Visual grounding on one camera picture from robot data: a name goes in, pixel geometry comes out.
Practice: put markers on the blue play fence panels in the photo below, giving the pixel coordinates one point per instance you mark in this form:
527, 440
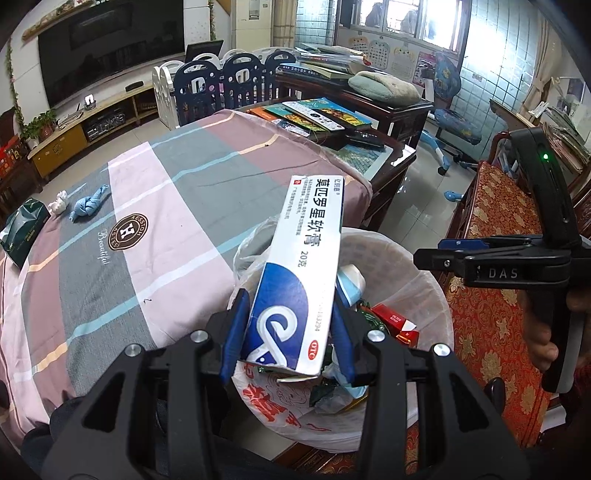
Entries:
231, 81

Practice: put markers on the pile of newspapers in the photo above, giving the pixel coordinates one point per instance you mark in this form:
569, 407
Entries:
570, 138

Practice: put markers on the black monitor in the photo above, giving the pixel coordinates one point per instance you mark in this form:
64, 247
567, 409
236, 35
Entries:
204, 50

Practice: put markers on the red cigarette box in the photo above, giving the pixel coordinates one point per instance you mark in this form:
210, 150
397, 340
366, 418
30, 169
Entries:
397, 323

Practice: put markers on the black remote control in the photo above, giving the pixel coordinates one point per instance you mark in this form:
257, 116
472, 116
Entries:
364, 139

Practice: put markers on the grey green cushion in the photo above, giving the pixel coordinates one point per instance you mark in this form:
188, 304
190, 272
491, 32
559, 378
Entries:
385, 86

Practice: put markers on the white crumpled tissue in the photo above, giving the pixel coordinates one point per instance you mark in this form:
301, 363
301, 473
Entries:
59, 203

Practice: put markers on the wall learning posters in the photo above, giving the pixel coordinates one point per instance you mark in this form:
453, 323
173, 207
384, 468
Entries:
392, 57

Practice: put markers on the stack of colourful books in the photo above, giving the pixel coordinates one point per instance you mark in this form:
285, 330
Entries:
314, 115

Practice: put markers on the white play fence panel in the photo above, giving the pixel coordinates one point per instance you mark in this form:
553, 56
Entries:
167, 92

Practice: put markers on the black television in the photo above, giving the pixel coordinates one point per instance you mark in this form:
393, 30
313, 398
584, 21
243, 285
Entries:
111, 46

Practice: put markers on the blue child chair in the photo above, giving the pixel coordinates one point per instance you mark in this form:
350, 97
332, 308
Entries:
450, 101

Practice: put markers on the red gift boxes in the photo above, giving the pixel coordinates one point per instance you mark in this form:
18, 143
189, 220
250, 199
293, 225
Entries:
10, 154

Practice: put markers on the white and blue medicine box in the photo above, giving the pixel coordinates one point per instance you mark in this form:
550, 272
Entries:
295, 272

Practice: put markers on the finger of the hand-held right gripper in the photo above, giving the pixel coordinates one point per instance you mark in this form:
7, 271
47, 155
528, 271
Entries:
489, 242
441, 263

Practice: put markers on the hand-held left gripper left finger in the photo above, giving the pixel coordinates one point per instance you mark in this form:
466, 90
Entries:
234, 332

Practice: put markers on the standing air conditioner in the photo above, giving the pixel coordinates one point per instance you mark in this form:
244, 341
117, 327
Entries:
251, 23

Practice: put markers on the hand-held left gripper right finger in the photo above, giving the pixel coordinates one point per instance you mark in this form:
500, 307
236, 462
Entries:
344, 332

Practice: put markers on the wooden television cabinet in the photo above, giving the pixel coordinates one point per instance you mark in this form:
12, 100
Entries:
87, 127

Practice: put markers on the blue knotted cloth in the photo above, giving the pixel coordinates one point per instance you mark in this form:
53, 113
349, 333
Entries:
90, 205

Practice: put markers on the dark wooden armchair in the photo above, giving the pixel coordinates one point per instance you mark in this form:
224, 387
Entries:
18, 184

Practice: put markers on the white trash bin with bag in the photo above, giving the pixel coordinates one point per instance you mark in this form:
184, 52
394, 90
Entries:
392, 295

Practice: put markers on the dark wooden table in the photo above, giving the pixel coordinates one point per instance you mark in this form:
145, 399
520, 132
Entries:
397, 124

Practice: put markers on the person's right hand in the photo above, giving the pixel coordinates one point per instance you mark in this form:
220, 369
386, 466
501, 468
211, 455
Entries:
540, 337

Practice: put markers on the potted green plant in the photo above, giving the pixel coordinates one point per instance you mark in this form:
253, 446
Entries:
39, 127

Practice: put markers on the plaid tablecloth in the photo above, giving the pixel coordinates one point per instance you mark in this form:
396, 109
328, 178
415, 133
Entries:
161, 221

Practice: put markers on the green tissue pack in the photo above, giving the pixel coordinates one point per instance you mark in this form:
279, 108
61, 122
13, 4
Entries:
23, 230

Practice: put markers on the wooden sofa red cushion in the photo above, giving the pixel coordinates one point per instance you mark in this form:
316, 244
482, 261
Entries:
494, 277

